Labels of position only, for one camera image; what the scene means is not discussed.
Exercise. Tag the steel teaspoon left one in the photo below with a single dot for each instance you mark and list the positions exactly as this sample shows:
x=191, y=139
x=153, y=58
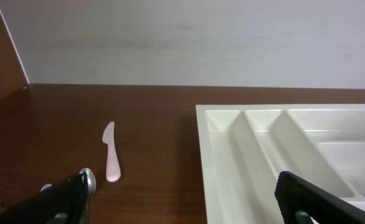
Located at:
x=46, y=186

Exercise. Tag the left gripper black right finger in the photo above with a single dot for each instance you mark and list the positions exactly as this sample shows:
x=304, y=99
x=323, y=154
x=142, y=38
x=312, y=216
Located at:
x=302, y=202

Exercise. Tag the steel teaspoon right one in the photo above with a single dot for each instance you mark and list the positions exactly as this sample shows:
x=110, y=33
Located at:
x=91, y=182

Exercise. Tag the steel teaspoon one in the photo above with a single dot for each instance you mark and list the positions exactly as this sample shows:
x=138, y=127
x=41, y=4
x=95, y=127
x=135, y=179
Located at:
x=46, y=186
x=91, y=182

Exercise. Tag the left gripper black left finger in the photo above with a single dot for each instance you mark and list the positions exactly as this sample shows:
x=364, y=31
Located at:
x=68, y=196

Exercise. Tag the pink plastic knife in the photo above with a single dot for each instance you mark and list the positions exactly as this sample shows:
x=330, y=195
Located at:
x=113, y=170

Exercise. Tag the white plastic cutlery tray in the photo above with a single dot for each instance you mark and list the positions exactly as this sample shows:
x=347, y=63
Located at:
x=244, y=148

